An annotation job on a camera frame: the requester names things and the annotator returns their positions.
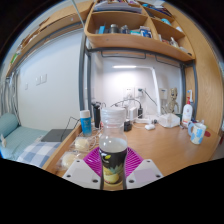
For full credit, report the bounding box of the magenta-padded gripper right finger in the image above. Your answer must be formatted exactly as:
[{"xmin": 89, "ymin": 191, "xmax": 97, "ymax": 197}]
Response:
[{"xmin": 123, "ymin": 146, "xmax": 165, "ymax": 191}]

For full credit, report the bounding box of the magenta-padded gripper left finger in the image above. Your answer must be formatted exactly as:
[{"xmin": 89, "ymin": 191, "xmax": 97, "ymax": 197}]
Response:
[{"xmin": 62, "ymin": 146, "xmax": 103, "ymax": 191}]

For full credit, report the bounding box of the clear bottle with dark label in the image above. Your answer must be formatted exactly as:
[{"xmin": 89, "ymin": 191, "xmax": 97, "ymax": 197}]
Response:
[{"xmin": 98, "ymin": 107, "xmax": 129, "ymax": 186}]

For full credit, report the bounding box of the bread in clear packet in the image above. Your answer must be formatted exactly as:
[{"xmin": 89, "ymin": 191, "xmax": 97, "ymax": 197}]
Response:
[
  {"xmin": 59, "ymin": 151, "xmax": 81, "ymax": 170},
  {"xmin": 73, "ymin": 137, "xmax": 92, "ymax": 153}
]

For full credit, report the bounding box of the dark grey laptop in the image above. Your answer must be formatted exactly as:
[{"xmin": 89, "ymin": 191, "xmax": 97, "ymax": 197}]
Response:
[{"xmin": 40, "ymin": 128, "xmax": 75, "ymax": 144}]

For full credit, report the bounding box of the blue can with white cap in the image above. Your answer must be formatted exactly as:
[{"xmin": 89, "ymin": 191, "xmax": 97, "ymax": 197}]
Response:
[{"xmin": 79, "ymin": 109, "xmax": 93, "ymax": 137}]

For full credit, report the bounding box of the black charger block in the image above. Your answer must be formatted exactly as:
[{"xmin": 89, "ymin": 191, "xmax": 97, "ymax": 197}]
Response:
[{"xmin": 123, "ymin": 119, "xmax": 134, "ymax": 132}]

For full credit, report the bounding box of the bed with checked blanket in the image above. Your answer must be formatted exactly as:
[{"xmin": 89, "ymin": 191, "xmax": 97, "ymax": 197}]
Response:
[{"xmin": 0, "ymin": 124, "xmax": 63, "ymax": 168}]

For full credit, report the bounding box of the black bottle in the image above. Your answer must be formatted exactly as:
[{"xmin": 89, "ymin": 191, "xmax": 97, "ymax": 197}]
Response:
[{"xmin": 91, "ymin": 102, "xmax": 102, "ymax": 130}]

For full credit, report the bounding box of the white power adapter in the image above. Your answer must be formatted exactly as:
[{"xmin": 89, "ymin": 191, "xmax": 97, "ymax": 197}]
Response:
[{"xmin": 128, "ymin": 106, "xmax": 139, "ymax": 123}]

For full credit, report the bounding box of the white mug with blue print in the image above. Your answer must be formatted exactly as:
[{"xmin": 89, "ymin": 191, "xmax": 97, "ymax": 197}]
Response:
[{"xmin": 187, "ymin": 121, "xmax": 208, "ymax": 145}]

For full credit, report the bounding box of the white pump bottle, red pump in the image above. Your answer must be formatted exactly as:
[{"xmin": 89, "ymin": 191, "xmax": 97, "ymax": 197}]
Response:
[{"xmin": 181, "ymin": 97, "xmax": 194, "ymax": 127}]

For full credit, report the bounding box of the wooden tree figure toy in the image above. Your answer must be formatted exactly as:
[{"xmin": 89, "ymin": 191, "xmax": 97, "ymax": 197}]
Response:
[{"xmin": 165, "ymin": 87, "xmax": 180, "ymax": 115}]

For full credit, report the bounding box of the teal pillow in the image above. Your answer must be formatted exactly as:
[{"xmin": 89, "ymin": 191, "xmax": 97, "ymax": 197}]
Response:
[{"xmin": 0, "ymin": 113, "xmax": 20, "ymax": 138}]

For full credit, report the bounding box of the blue spray bottle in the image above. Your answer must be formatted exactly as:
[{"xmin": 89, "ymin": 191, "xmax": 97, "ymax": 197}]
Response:
[{"xmin": 186, "ymin": 89, "xmax": 195, "ymax": 104}]

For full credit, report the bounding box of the white desk lamp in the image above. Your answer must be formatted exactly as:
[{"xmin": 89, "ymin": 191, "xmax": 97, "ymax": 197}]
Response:
[{"xmin": 111, "ymin": 64, "xmax": 161, "ymax": 116}]

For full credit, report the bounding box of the wooden shelf unit with items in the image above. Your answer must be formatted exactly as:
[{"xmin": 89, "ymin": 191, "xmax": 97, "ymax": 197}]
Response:
[{"xmin": 83, "ymin": 0, "xmax": 196, "ymax": 63}]

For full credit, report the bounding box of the grey metal desk frame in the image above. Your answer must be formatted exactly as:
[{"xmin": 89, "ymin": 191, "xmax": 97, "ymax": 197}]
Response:
[{"xmin": 78, "ymin": 31, "xmax": 200, "ymax": 113}]

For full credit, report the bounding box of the long wooden wall shelf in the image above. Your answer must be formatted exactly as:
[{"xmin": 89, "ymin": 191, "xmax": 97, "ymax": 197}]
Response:
[{"xmin": 4, "ymin": 1, "xmax": 94, "ymax": 78}]

